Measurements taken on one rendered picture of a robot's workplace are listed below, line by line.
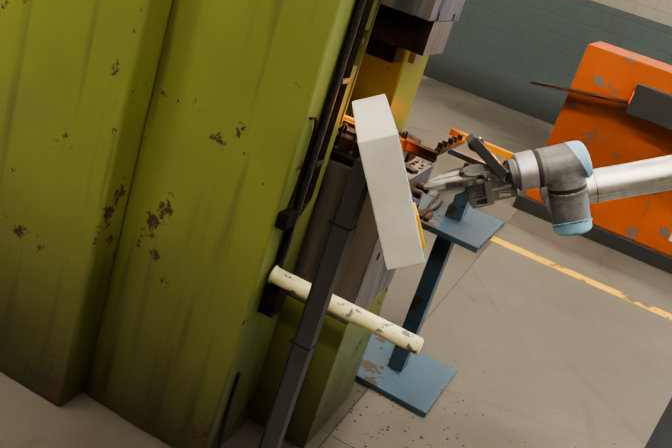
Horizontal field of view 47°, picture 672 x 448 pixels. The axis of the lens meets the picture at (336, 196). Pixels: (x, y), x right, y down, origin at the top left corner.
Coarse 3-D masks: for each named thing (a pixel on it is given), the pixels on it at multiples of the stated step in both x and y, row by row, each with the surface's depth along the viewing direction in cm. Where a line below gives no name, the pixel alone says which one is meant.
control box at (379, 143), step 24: (384, 96) 175; (360, 120) 161; (384, 120) 157; (360, 144) 147; (384, 144) 147; (384, 168) 149; (384, 192) 150; (408, 192) 150; (384, 216) 152; (408, 216) 152; (384, 240) 154; (408, 240) 154; (408, 264) 156
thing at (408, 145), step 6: (348, 120) 227; (402, 138) 224; (408, 138) 224; (402, 144) 222; (408, 144) 222; (414, 144) 221; (420, 144) 223; (408, 150) 222; (414, 150) 222; (420, 150) 221; (426, 150) 220; (432, 150) 220; (420, 156) 221; (426, 156) 221; (432, 156) 221
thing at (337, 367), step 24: (288, 312) 232; (288, 336) 234; (336, 336) 227; (360, 336) 249; (312, 360) 232; (336, 360) 231; (360, 360) 266; (264, 384) 241; (312, 384) 234; (336, 384) 246; (264, 408) 243; (312, 408) 236; (336, 408) 262; (288, 432) 241; (312, 432) 242
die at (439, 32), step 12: (384, 12) 205; (396, 12) 204; (384, 24) 206; (396, 24) 204; (408, 24) 203; (420, 24) 202; (432, 24) 201; (444, 24) 210; (372, 36) 208; (384, 36) 206; (396, 36) 205; (408, 36) 204; (420, 36) 203; (432, 36) 204; (444, 36) 216; (408, 48) 204; (420, 48) 203; (432, 48) 209
